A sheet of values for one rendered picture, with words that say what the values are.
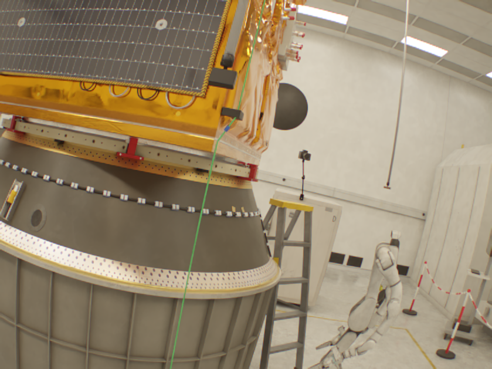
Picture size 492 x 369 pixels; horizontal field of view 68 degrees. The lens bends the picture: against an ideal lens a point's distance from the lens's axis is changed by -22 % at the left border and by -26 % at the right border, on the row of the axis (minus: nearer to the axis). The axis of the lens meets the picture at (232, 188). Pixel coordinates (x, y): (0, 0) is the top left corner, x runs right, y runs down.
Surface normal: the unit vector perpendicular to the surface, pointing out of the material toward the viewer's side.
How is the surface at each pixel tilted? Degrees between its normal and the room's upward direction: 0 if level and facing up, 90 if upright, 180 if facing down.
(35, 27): 90
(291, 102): 90
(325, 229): 90
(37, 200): 62
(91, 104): 96
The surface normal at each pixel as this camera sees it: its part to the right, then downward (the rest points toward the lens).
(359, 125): -0.11, 0.03
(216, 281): 0.63, -0.58
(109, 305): 0.29, 0.11
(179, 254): 0.59, -0.30
